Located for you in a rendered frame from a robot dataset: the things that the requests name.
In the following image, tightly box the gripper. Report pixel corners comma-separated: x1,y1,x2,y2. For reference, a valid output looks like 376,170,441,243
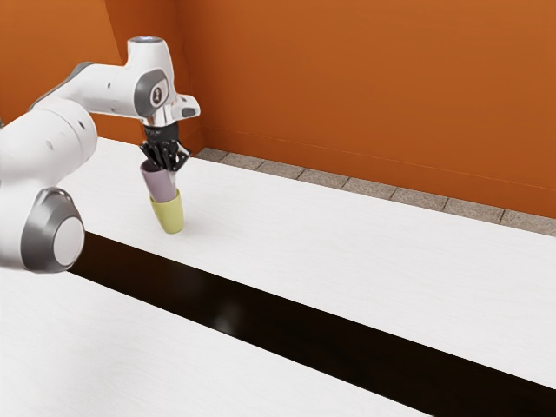
139,122,193,173

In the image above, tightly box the lilac cup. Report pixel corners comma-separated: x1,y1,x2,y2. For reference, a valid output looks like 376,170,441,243
138,159,179,204

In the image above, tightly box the yellow-green cup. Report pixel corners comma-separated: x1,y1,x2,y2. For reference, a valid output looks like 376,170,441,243
149,188,186,235

